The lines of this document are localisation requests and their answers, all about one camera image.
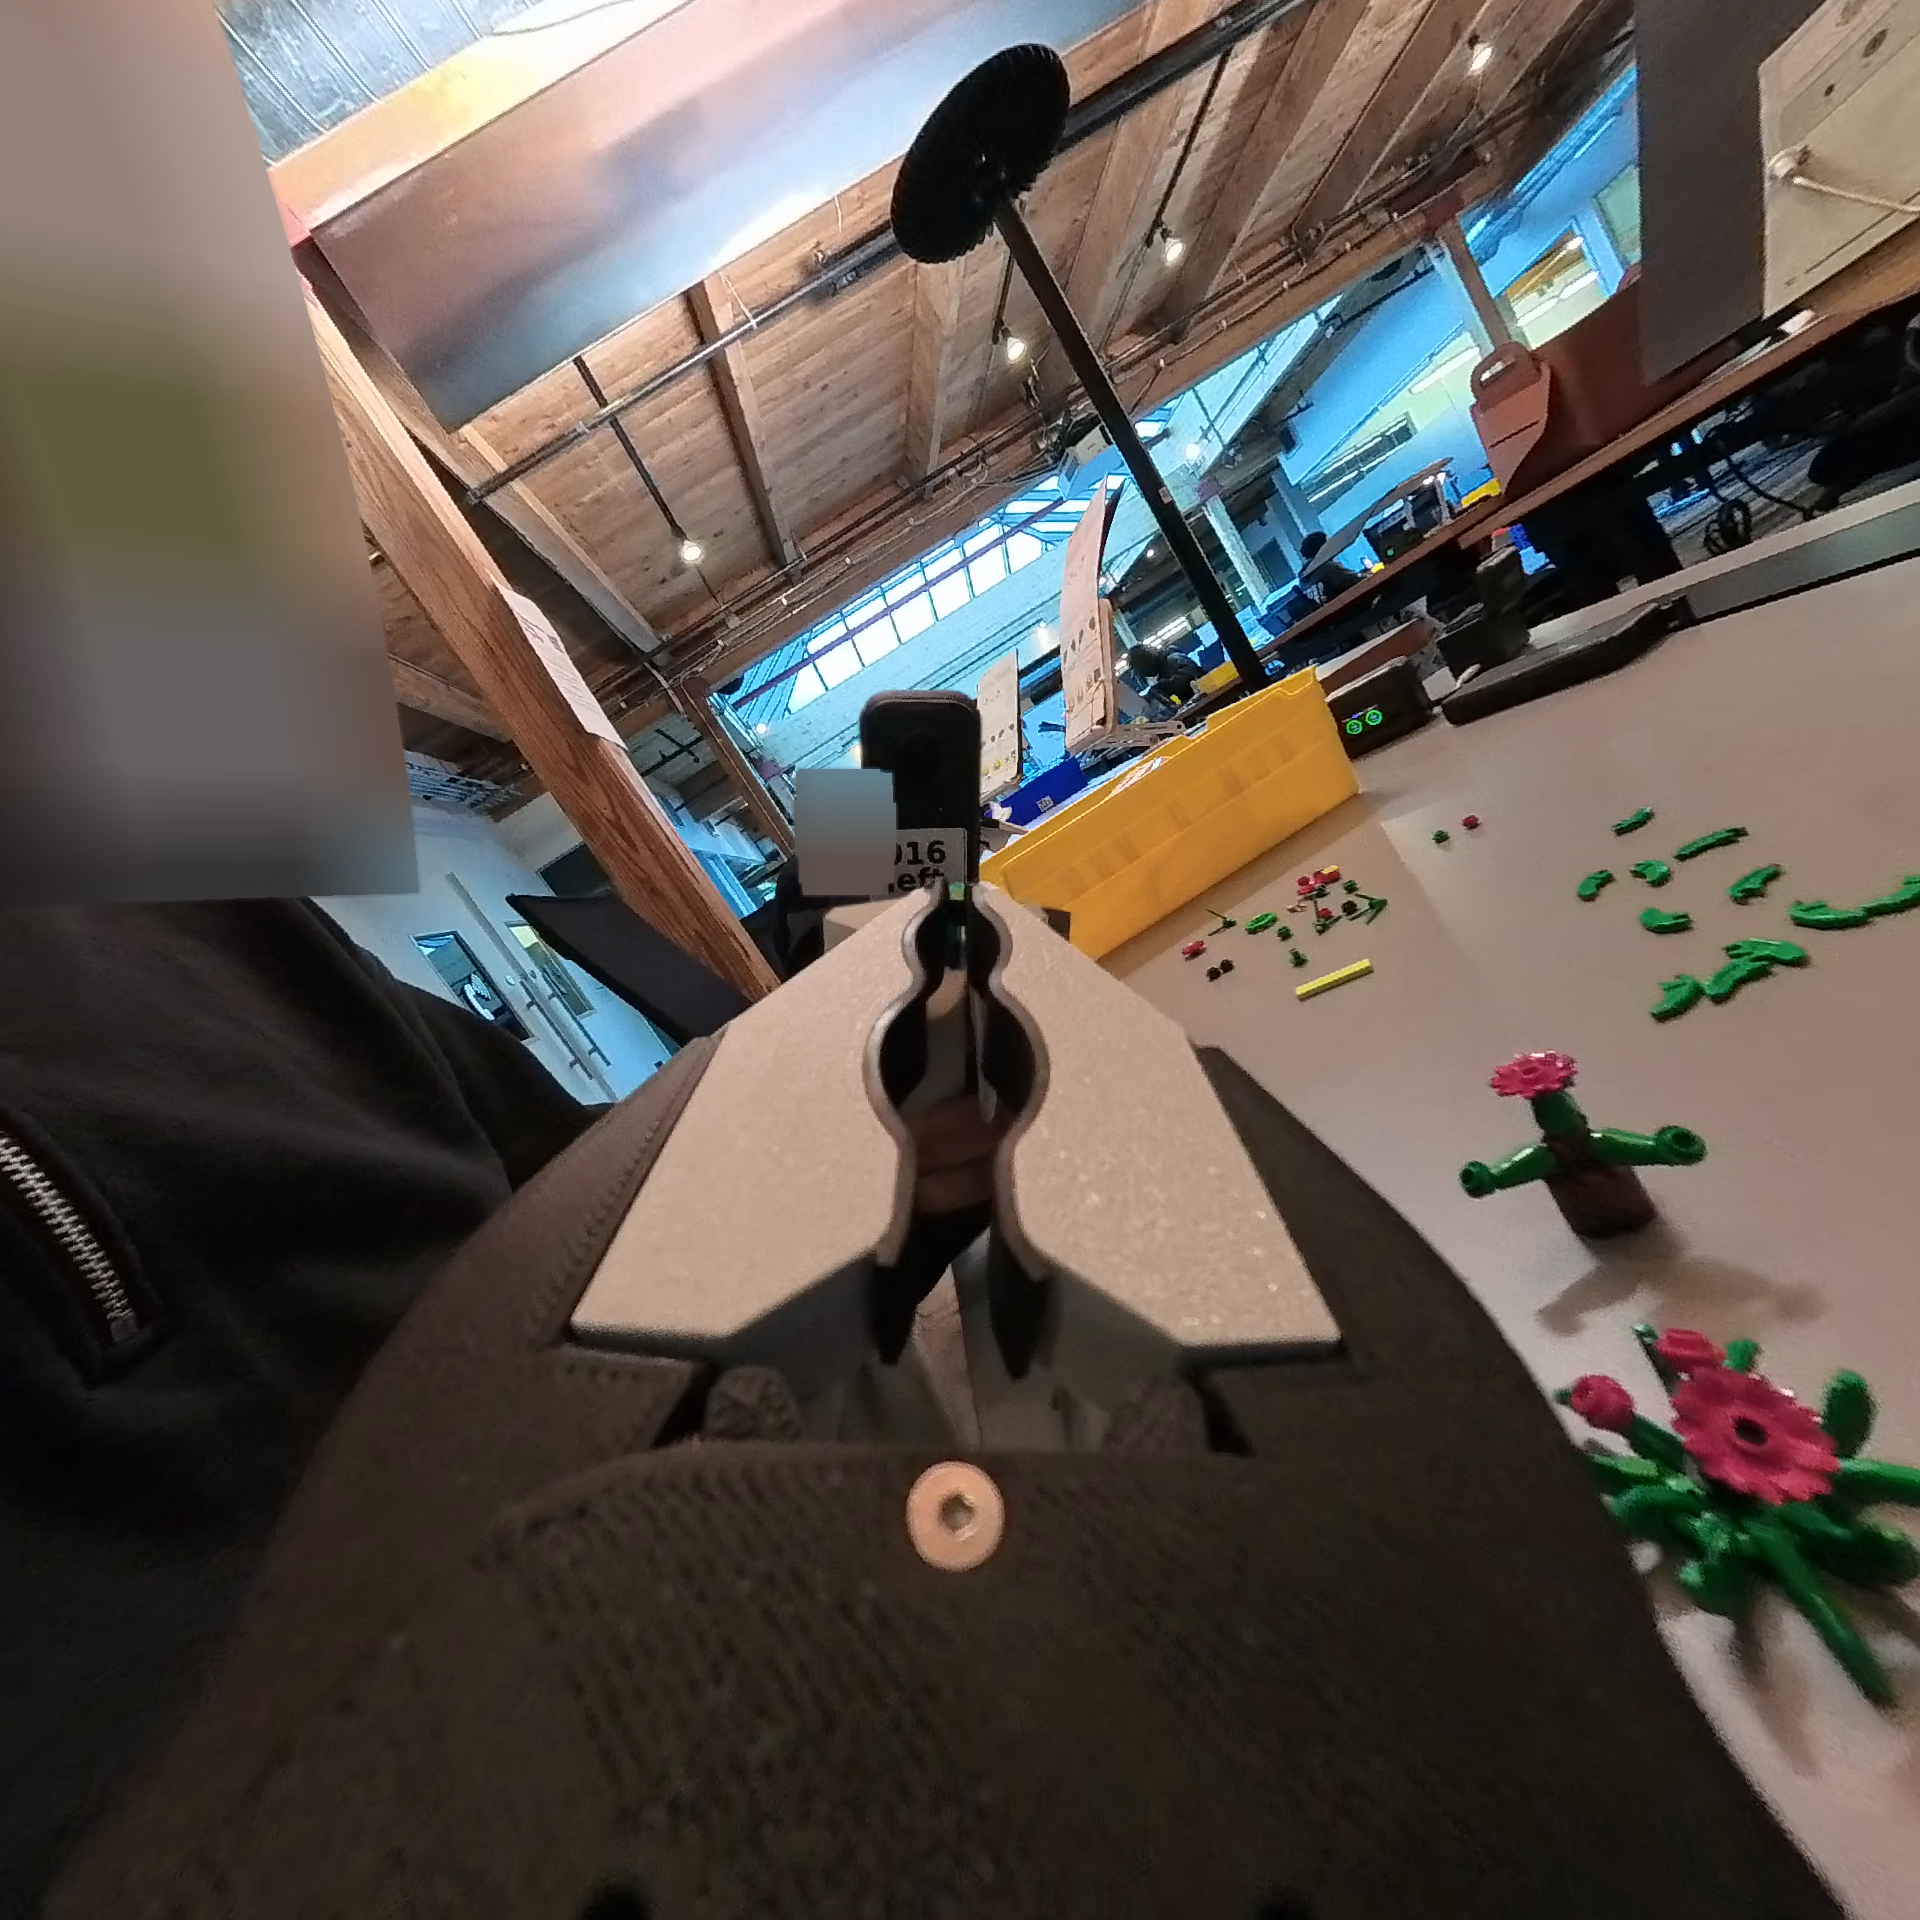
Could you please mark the black angled panel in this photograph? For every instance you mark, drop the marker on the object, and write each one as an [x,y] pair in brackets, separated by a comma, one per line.
[631,961]

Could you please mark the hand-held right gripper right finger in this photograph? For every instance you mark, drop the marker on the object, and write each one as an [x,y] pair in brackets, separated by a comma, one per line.
[1162,1200]

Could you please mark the wooden support column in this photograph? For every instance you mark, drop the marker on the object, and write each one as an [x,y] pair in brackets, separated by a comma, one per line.
[525,704]

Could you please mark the group of loose green leaves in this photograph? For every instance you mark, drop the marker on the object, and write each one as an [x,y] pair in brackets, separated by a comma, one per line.
[1711,982]

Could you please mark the white printed banner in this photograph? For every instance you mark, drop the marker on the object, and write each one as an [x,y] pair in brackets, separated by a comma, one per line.
[1000,721]
[1092,631]

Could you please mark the white cardboard box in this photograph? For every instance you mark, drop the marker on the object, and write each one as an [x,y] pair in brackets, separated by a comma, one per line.
[1844,151]

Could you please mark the black pole with round disc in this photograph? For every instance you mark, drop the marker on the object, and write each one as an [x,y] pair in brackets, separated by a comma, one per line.
[974,151]

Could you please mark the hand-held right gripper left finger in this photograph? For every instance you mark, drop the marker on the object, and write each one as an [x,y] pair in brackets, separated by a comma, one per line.
[750,1184]

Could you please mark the lime green flat tile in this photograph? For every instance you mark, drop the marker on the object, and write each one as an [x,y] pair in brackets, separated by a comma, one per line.
[1335,981]

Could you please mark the yellow plastic bin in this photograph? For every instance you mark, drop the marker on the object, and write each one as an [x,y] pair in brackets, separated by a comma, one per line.
[1201,811]

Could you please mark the pink flower on brown stem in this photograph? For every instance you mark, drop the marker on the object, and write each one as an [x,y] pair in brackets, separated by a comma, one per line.
[1605,1193]

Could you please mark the small green curved leaf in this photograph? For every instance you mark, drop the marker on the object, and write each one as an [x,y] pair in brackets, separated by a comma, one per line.
[952,922]

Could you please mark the pile of small flower bricks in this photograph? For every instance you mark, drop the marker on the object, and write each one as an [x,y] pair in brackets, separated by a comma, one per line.
[1321,884]

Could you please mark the black flat pad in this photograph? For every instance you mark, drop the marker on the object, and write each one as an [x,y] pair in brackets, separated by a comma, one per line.
[1561,668]

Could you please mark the black device with green lights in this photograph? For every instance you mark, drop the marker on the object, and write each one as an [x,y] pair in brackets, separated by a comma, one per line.
[1389,712]

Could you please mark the green bush with pink flowers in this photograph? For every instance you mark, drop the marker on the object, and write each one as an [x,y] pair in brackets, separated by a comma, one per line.
[1748,1440]

